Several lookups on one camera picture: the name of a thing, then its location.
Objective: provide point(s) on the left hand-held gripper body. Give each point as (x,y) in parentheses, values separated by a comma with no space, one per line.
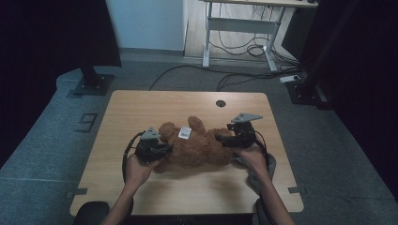
(147,148)

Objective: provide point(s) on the black slanted stand with base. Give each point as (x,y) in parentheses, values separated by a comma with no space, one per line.
(308,90)

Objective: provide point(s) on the dark tape floor mark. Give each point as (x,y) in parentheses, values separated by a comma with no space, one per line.
(89,120)

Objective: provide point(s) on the white power strip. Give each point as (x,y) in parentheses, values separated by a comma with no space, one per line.
(289,78)

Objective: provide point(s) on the person's right hand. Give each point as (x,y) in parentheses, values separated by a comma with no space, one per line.
(255,161)

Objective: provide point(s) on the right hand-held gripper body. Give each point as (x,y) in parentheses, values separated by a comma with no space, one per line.
(244,134)

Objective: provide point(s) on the black curtain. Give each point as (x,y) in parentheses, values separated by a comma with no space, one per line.
(47,47)
(369,78)

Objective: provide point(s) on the person's left hand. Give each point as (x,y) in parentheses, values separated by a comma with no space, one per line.
(137,172)

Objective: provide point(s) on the brown teddy bear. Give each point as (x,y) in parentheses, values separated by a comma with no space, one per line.
(200,150)

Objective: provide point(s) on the white desk frame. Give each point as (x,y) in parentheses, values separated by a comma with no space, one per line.
(241,25)

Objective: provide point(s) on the black stand base left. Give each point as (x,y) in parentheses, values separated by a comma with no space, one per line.
(94,84)

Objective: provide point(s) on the grey terry cloth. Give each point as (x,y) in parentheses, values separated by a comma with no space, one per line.
(270,165)

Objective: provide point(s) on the grey tape strip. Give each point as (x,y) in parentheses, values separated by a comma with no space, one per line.
(76,192)
(298,189)

